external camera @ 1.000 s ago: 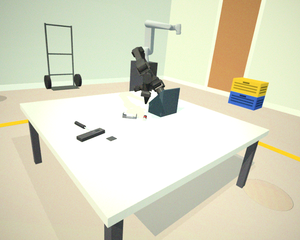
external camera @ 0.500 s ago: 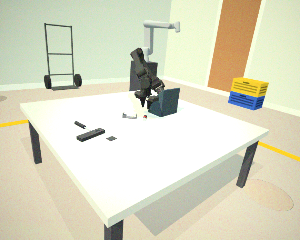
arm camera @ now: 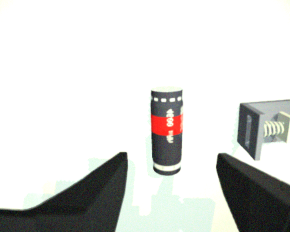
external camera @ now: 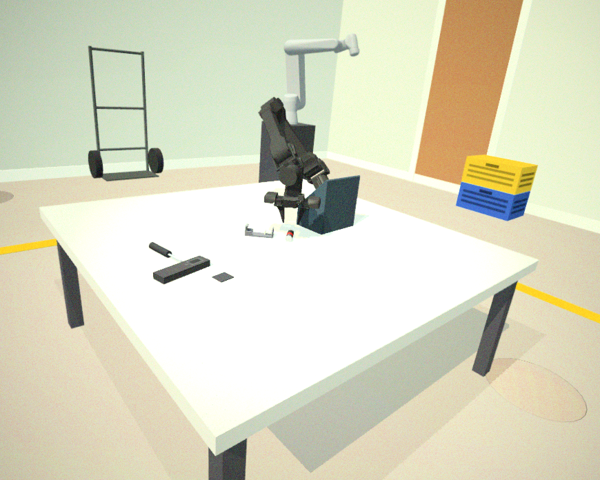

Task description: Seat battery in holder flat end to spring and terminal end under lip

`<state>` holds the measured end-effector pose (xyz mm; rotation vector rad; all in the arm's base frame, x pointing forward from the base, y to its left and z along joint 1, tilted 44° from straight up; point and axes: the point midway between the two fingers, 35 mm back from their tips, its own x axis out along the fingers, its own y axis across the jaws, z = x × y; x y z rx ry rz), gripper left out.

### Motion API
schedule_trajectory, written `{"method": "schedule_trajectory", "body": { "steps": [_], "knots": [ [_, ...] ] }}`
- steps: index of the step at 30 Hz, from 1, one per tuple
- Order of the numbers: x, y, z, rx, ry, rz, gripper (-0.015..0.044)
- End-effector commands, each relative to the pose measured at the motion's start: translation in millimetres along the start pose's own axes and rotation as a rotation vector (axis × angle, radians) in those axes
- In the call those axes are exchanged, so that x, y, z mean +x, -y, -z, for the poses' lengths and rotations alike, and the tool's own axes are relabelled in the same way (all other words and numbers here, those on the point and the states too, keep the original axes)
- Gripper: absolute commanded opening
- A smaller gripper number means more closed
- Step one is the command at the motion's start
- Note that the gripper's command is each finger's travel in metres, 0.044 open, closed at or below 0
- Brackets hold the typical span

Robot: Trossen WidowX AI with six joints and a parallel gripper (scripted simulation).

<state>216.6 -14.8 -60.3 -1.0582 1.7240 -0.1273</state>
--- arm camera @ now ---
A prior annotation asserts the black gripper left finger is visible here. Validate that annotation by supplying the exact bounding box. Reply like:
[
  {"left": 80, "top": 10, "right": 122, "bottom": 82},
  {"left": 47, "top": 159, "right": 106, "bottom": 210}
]
[{"left": 0, "top": 152, "right": 128, "bottom": 232}]

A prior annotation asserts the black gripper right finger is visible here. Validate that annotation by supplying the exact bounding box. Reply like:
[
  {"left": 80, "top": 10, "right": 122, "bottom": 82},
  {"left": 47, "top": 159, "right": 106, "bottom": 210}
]
[{"left": 215, "top": 153, "right": 290, "bottom": 232}]

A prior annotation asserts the black and red battery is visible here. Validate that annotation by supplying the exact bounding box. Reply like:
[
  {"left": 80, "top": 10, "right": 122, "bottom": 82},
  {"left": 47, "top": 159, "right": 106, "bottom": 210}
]
[{"left": 151, "top": 86, "right": 183, "bottom": 176}]

